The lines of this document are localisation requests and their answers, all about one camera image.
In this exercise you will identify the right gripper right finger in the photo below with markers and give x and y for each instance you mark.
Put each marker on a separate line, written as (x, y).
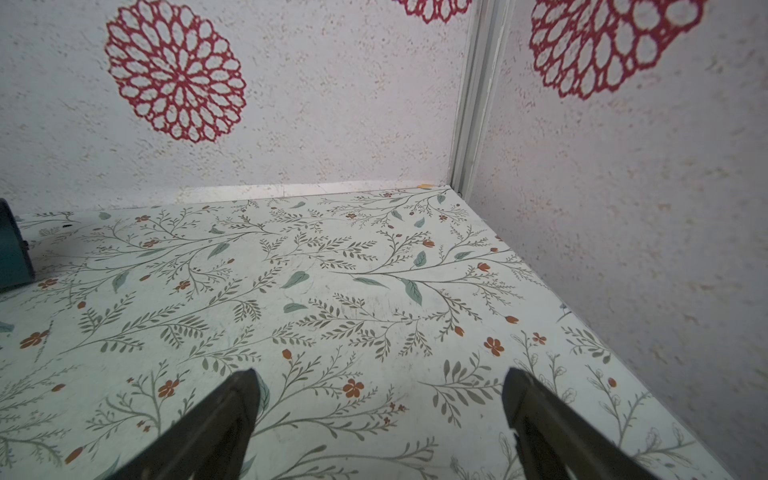
(555, 442)

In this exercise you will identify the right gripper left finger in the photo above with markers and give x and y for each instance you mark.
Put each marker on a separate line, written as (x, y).
(210, 441)

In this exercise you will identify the teal alarm clock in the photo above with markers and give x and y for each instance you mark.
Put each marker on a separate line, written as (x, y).
(16, 267)

